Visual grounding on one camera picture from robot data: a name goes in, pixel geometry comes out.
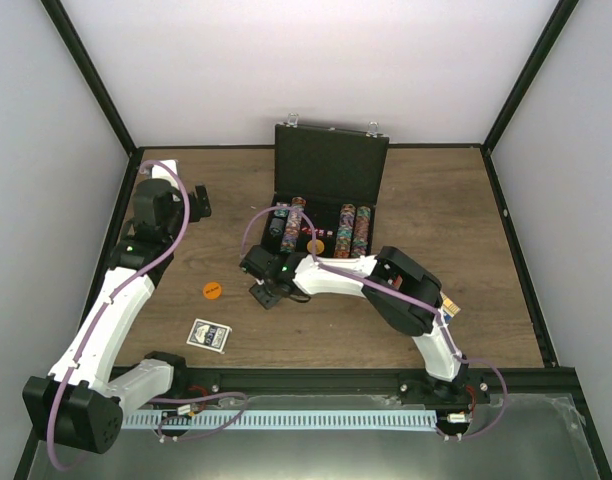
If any orange round button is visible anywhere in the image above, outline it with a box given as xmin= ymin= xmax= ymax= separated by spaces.
xmin=202 ymin=282 xmax=223 ymax=300
xmin=306 ymin=239 xmax=325 ymax=255

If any black poker chip case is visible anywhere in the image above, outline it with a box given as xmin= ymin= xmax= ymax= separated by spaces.
xmin=261 ymin=113 xmax=389 ymax=258

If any blue yellow card deck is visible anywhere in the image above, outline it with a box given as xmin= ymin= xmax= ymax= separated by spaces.
xmin=441 ymin=292 xmax=461 ymax=324

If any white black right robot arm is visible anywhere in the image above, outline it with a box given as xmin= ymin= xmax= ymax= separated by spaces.
xmin=240 ymin=245 xmax=468 ymax=403

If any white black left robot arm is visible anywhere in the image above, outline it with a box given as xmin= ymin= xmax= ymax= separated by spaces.
xmin=22 ymin=159 xmax=211 ymax=459

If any tall poker chip row left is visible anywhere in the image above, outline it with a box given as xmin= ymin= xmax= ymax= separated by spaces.
xmin=280 ymin=197 xmax=306 ymax=254

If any black round cup in case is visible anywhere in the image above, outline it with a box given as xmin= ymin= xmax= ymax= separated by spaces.
xmin=268 ymin=217 xmax=285 ymax=237

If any red dice row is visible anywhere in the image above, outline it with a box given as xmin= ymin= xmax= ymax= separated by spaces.
xmin=301 ymin=226 xmax=334 ymax=238

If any short poker chip stack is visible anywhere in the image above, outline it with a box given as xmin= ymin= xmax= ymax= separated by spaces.
xmin=274 ymin=202 xmax=291 ymax=218

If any blue white card deck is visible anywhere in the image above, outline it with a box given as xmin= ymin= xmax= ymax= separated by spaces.
xmin=186 ymin=318 xmax=232 ymax=354

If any poker chip row right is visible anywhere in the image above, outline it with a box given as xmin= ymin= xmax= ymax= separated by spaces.
xmin=350 ymin=206 xmax=371 ymax=258

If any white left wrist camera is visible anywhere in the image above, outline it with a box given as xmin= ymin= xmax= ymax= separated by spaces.
xmin=141 ymin=159 xmax=178 ymax=184

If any light blue slotted cable duct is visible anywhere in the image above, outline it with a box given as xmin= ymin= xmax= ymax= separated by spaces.
xmin=122 ymin=410 xmax=437 ymax=432

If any black front mounting rail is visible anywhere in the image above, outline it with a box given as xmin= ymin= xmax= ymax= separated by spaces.
xmin=164 ymin=367 xmax=584 ymax=408

